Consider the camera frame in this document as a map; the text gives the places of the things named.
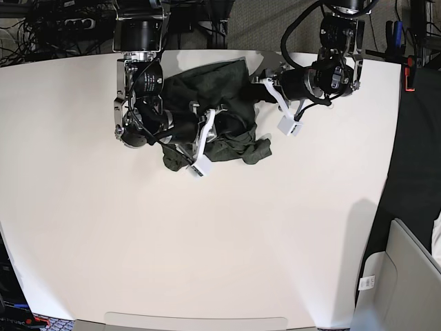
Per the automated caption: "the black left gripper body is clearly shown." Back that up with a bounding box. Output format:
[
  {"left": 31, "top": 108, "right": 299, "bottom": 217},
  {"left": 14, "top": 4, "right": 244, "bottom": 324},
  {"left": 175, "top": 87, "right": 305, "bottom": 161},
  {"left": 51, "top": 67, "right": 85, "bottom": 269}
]
[{"left": 274, "top": 67, "right": 319, "bottom": 102}]

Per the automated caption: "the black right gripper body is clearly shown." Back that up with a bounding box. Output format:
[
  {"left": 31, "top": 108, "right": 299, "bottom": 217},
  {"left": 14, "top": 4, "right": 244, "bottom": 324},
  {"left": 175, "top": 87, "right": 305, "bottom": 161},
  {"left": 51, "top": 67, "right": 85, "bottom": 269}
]
[{"left": 161, "top": 109, "right": 216, "bottom": 145}]

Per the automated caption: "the dark green long-sleeve shirt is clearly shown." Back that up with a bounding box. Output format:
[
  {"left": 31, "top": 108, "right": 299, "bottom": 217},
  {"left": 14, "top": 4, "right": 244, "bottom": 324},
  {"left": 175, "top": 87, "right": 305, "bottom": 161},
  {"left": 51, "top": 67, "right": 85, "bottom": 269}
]
[{"left": 161, "top": 59, "right": 272, "bottom": 165}]

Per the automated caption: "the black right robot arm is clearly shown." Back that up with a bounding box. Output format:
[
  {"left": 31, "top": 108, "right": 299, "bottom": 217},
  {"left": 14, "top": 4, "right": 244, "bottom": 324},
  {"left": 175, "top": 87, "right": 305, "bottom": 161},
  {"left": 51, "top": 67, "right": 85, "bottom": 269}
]
[{"left": 113, "top": 1, "right": 254, "bottom": 154}]

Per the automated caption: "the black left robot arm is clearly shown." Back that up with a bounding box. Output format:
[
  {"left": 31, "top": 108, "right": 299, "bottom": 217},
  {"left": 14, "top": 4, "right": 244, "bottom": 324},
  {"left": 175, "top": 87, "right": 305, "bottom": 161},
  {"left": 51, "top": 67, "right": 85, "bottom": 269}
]
[{"left": 240, "top": 1, "right": 378, "bottom": 106}]

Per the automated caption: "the orange black table clamp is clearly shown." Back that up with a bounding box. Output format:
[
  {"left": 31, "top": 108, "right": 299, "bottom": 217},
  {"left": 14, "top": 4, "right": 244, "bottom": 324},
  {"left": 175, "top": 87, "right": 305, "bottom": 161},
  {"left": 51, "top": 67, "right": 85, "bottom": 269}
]
[{"left": 365, "top": 48, "right": 417, "bottom": 92}]

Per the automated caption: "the dark grey mat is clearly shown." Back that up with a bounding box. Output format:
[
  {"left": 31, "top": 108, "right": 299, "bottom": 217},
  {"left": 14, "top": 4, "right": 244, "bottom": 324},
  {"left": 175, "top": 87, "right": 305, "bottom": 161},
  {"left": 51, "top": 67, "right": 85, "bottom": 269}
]
[{"left": 363, "top": 68, "right": 440, "bottom": 261}]

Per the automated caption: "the grey plastic bin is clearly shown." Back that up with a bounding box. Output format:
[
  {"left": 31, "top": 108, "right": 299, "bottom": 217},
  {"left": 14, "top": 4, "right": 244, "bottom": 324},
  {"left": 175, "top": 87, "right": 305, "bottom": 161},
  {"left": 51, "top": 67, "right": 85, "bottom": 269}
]
[{"left": 350, "top": 219, "right": 440, "bottom": 330}]

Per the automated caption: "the black printed box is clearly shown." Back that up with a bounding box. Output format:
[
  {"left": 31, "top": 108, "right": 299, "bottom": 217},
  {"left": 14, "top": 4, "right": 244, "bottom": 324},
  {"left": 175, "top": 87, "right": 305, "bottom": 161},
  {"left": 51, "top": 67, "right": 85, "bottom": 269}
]
[{"left": 1, "top": 239, "right": 32, "bottom": 330}]

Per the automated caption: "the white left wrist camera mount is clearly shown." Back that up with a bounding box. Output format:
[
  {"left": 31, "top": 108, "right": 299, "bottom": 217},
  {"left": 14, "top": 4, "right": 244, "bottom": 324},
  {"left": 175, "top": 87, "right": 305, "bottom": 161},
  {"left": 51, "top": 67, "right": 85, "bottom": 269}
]
[{"left": 252, "top": 77, "right": 305, "bottom": 137}]

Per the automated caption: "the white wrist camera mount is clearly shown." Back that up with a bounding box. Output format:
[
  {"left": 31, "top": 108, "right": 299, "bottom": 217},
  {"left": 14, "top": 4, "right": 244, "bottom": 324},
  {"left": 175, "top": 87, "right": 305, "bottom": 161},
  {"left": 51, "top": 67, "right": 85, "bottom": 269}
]
[
  {"left": 252, "top": 77, "right": 305, "bottom": 137},
  {"left": 176, "top": 101, "right": 227, "bottom": 178}
]

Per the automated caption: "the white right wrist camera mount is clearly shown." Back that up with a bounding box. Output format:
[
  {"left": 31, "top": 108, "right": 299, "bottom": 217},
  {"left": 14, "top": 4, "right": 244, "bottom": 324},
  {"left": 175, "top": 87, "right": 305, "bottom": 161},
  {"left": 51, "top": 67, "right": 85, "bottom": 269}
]
[{"left": 176, "top": 101, "right": 227, "bottom": 178}]

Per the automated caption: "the aluminium frame post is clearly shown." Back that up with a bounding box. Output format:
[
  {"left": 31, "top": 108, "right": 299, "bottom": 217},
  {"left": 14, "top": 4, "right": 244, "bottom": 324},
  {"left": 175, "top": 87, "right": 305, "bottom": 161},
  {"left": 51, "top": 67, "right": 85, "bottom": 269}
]
[{"left": 206, "top": 1, "right": 227, "bottom": 50}]

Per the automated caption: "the blue handled clamp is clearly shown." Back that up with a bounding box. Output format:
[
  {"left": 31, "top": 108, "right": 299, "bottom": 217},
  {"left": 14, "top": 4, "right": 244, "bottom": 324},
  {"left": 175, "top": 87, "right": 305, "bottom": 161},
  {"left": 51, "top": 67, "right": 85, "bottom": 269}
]
[{"left": 385, "top": 21, "right": 405, "bottom": 63}]

